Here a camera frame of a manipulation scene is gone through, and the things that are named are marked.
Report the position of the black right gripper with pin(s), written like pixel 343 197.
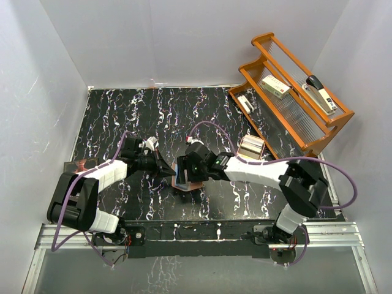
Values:
pixel 185 163

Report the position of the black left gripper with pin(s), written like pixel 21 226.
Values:
pixel 161 168

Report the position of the pink leather card holder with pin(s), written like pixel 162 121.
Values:
pixel 187 186

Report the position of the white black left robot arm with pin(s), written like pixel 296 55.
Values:
pixel 76 195

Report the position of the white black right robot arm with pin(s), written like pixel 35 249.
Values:
pixel 298 179

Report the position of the beige card tray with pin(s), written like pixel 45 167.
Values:
pixel 249 154

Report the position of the white card stack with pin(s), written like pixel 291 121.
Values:
pixel 252 143

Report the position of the small white stapler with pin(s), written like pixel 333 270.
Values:
pixel 249 108

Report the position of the orange wooden shelf rack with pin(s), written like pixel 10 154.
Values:
pixel 294 125

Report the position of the white staples box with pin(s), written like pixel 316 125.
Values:
pixel 275 86

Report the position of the black beige stapler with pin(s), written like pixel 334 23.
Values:
pixel 319 95

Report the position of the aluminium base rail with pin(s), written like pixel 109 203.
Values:
pixel 203 257

